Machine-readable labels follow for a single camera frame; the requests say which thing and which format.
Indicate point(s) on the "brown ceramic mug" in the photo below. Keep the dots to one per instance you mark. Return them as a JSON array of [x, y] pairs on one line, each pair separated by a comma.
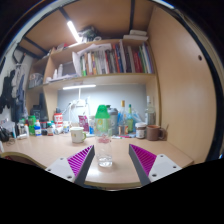
[[153, 133]]

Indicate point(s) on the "small dark brown bottle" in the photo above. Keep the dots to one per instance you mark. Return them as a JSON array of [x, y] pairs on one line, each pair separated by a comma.
[[50, 130]]

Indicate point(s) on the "green glass bottle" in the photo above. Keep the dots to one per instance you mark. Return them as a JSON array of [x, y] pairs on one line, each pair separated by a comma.
[[130, 121]]

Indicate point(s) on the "clear bottle with green cap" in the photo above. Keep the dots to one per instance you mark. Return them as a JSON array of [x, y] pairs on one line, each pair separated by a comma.
[[103, 146]]

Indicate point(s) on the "wooden shelf unit with books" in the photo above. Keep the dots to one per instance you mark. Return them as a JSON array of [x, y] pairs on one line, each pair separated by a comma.
[[100, 80]]

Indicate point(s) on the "white pill bottle blue label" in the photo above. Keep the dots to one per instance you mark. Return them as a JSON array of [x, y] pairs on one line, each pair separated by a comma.
[[66, 127]]

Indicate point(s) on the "clear glass bottle gold cap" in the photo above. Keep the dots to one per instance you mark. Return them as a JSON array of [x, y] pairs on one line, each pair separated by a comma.
[[123, 126]]

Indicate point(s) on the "magenta carton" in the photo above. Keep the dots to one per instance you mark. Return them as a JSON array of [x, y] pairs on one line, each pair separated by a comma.
[[83, 123]]

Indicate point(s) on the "white shelf light bar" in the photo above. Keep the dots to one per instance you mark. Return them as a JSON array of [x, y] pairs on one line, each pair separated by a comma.
[[79, 87]]

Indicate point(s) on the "dark hanging clothing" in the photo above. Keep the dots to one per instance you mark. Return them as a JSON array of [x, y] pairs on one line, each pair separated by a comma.
[[18, 93]]

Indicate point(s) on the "green plastic bottle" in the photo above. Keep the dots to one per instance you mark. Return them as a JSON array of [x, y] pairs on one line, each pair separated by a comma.
[[32, 125]]

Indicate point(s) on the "red and white canister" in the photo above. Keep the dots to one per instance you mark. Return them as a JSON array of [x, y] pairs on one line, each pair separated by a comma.
[[58, 119]]

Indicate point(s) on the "white wall socket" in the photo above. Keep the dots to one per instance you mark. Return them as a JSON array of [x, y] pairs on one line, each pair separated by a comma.
[[80, 103]]

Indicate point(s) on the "ceiling light tube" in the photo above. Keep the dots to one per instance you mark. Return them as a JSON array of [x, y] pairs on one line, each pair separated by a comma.
[[73, 30]]

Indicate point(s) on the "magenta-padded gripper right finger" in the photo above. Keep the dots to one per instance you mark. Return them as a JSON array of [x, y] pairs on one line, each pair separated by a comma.
[[163, 166]]

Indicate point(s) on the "brown jar with white lid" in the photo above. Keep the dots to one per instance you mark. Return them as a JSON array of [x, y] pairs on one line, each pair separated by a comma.
[[140, 131]]

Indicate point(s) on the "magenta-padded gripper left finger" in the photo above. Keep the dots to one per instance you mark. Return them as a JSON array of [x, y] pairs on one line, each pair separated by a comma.
[[60, 168]]

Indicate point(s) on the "small blue and white bottle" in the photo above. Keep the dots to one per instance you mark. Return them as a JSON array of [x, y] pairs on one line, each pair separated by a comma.
[[38, 130]]

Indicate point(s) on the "grey shaker bottle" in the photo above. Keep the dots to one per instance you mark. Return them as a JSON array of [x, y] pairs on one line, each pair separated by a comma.
[[114, 120]]

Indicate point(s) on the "tall clear bottle white cap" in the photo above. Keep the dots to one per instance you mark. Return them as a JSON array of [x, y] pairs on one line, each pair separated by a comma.
[[150, 115]]

